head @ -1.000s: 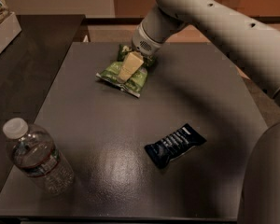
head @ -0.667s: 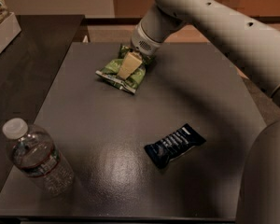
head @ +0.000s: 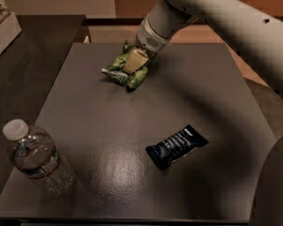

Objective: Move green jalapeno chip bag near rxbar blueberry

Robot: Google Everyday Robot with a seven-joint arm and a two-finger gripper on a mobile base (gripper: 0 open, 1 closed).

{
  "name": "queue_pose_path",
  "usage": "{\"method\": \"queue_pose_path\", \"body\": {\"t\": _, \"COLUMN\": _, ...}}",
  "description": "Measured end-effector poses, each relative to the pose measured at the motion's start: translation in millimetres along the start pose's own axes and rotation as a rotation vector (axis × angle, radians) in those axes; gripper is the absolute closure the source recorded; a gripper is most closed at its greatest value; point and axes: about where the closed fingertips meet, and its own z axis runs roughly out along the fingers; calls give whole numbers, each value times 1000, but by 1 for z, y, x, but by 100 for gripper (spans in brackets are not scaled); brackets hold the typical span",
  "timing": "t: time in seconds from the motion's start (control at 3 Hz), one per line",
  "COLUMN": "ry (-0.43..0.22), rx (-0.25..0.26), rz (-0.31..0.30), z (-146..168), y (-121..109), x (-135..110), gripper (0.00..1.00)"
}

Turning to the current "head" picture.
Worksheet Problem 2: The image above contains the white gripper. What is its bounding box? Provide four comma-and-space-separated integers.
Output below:
123, 18, 169, 74

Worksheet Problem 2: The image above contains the green jalapeno chip bag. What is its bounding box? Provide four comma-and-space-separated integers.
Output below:
101, 41, 155, 90

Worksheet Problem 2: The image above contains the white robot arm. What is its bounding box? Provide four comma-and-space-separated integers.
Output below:
135, 0, 283, 226

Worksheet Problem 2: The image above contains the dark blue rxbar wrapper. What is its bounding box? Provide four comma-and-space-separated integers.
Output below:
146, 124, 208, 170

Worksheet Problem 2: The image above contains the dark side table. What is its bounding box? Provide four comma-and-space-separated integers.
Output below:
0, 15, 86, 194

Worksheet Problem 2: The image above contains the white box at left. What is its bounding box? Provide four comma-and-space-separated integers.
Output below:
0, 12, 22, 55

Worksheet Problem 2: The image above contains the clear plastic water bottle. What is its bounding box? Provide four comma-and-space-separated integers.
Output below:
3, 119, 75, 197

